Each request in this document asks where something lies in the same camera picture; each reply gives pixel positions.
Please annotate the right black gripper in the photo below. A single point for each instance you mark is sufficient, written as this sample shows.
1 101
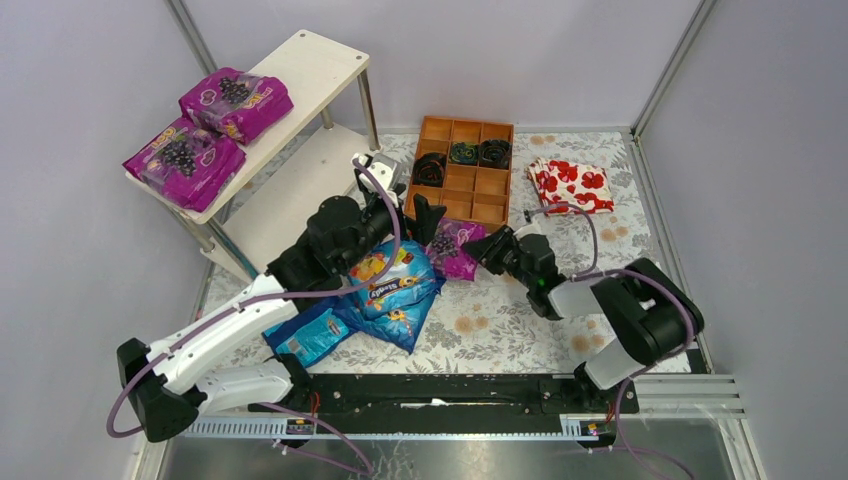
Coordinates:
501 247

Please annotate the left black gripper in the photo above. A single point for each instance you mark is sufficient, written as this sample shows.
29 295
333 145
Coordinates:
403 216

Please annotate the purple grape candy bag front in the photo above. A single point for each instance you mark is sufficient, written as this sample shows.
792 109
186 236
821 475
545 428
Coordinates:
238 104

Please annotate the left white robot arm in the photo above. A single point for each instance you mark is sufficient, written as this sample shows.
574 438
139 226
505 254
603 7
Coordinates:
168 384

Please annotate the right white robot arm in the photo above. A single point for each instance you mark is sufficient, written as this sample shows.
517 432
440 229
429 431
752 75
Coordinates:
650 315

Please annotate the blue fruit candy bag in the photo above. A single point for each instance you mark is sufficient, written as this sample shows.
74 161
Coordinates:
410 279

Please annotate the blue candy bag underneath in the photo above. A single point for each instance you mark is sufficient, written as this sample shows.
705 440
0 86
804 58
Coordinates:
401 322

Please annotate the white two-tier shelf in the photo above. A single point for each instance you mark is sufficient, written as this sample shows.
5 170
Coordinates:
292 167

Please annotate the purple grape candy bag stack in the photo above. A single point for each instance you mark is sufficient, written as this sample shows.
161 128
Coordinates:
187 165

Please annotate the black rolled item left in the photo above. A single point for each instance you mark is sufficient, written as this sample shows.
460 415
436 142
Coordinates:
429 170

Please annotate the black rolled item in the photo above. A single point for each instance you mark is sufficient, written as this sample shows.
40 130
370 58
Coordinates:
429 170
495 153

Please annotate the orange wooden compartment tray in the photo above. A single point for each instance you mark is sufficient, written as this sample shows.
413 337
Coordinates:
470 193

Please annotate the dark green rolled item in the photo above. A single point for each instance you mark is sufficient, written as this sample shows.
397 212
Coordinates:
464 153

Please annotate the floral table mat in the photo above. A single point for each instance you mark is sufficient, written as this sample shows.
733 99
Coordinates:
485 325

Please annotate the black rolled item right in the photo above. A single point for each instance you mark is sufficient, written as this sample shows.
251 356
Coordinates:
495 153

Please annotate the red floral folded cloth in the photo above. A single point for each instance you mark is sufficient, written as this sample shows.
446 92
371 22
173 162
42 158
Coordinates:
564 181

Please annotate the teal blue snack bag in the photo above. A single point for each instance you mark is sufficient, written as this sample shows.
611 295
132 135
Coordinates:
315 333

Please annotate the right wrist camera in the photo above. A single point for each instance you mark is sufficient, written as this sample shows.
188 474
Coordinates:
530 231

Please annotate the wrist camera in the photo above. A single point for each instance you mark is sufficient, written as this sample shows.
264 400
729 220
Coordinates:
378 168
530 231

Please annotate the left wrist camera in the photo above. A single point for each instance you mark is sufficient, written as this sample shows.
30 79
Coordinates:
378 168

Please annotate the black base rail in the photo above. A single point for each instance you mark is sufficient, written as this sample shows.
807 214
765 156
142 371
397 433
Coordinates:
453 403

